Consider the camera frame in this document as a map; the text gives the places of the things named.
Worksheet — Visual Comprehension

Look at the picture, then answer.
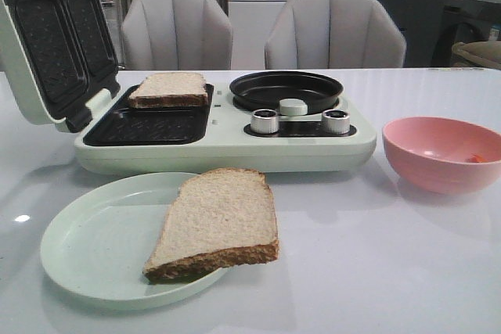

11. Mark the left grey upholstered chair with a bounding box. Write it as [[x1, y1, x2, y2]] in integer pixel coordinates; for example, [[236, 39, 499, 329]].
[[121, 0, 233, 70]]

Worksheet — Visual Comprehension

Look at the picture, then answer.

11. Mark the mint green breakfast maker base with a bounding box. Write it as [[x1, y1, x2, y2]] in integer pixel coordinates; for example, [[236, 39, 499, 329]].
[[74, 82, 377, 175]]

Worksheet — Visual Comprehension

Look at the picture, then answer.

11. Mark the pink plastic bowl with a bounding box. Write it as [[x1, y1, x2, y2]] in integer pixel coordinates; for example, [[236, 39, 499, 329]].
[[382, 117, 500, 194]]

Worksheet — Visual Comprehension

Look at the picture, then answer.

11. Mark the dark washing machine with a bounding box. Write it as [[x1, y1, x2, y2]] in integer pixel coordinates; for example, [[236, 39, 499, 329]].
[[431, 0, 500, 67]]

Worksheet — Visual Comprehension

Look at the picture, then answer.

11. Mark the mint green breakfast maker lid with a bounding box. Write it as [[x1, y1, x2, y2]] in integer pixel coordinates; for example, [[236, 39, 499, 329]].
[[1, 0, 120, 133]]

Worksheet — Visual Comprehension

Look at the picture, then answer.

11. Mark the right silver control knob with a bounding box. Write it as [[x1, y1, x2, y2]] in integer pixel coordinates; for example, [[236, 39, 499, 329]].
[[321, 110, 351, 135]]

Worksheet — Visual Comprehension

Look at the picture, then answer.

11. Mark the black round frying pan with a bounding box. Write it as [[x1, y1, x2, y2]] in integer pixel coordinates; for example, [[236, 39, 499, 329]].
[[229, 70, 344, 115]]

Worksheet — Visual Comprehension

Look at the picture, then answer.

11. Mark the right grey upholstered chair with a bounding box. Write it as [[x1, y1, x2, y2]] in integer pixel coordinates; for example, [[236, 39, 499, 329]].
[[265, 0, 406, 70]]

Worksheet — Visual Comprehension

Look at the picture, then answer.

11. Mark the mint green round plate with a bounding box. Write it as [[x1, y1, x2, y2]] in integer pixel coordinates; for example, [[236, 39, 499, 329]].
[[40, 172, 226, 311]]

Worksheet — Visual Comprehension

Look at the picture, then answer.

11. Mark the left silver control knob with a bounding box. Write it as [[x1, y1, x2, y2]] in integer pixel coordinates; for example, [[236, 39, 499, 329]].
[[250, 109, 279, 135]]

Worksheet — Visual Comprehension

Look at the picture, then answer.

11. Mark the orange shrimp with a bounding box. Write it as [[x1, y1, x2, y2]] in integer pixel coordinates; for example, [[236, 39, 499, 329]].
[[466, 154, 487, 163]]

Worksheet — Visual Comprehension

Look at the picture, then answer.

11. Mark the grey upholstered chair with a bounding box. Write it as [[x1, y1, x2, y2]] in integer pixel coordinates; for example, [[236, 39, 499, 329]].
[[121, 0, 233, 70], [265, 0, 406, 70]]

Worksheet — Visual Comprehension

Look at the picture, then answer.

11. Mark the white bread slice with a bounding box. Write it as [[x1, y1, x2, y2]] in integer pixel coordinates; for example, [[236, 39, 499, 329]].
[[128, 72, 208, 109], [143, 167, 279, 282]]

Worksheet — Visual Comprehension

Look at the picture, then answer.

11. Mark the silver control knob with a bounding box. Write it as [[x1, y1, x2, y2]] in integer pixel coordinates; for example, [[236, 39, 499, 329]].
[[321, 110, 351, 135], [250, 109, 279, 135]]

